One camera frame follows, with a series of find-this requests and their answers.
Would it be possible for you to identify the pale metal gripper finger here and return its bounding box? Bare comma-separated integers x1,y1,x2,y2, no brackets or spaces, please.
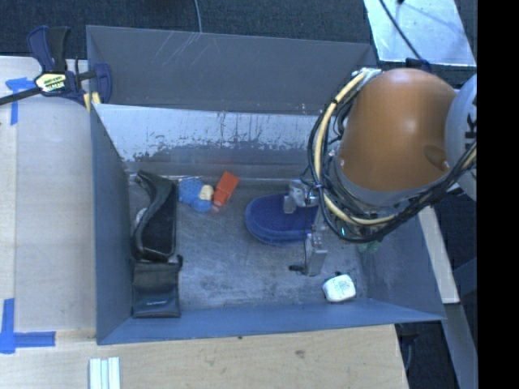
283,179,312,215
304,232,329,278

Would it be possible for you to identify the black fabric pouch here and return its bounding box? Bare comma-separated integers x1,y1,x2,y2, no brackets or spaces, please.
130,254,184,319

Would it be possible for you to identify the red toy block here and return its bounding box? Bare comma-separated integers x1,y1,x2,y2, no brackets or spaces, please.
210,170,241,214

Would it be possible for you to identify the pale wood board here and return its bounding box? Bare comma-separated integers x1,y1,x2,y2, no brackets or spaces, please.
13,94,99,333

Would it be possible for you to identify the white rounded packet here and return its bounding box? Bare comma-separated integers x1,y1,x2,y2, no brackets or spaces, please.
321,273,358,304

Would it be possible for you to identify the grey metal bin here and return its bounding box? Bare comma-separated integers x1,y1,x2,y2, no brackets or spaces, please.
85,24,448,346

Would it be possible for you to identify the blue toy figure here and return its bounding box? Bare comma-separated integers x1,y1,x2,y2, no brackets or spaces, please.
177,177,216,214

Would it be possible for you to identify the dark blue cloth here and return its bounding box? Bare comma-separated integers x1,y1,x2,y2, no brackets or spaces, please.
243,192,322,247

